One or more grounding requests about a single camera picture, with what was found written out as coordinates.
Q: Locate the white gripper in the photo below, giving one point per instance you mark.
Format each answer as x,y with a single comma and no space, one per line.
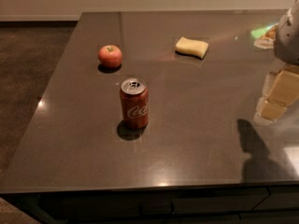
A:
288,39

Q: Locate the yellow sponge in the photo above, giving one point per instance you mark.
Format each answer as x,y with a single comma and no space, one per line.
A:
192,47

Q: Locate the red apple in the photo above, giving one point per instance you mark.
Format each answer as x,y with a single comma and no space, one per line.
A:
110,56

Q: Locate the snack bag with green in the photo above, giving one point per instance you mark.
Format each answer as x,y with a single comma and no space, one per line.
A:
265,37

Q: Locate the dark cabinet drawers under counter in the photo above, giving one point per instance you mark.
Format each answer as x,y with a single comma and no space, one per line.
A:
245,205

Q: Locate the red Coca-Cola can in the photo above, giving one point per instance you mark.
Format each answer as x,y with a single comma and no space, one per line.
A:
134,103

